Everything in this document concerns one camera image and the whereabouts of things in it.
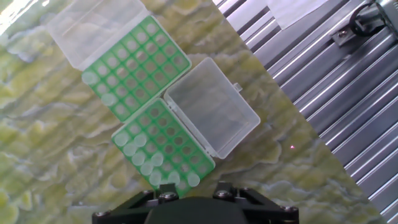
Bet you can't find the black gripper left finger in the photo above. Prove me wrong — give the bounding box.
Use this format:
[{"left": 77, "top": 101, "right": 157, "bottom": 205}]
[{"left": 91, "top": 182, "right": 180, "bottom": 224}]

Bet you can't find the green marble pattern mat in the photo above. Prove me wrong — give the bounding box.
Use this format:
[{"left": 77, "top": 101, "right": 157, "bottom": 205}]
[{"left": 0, "top": 0, "right": 386, "bottom": 224}]

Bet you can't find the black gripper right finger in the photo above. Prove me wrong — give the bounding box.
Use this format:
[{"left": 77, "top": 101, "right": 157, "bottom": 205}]
[{"left": 213, "top": 182, "right": 300, "bottom": 224}]

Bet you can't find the green rack pipette tip box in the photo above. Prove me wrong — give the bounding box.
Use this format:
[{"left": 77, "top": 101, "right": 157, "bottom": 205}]
[
  {"left": 111, "top": 57, "right": 261, "bottom": 197},
  {"left": 46, "top": 0, "right": 192, "bottom": 123}
]

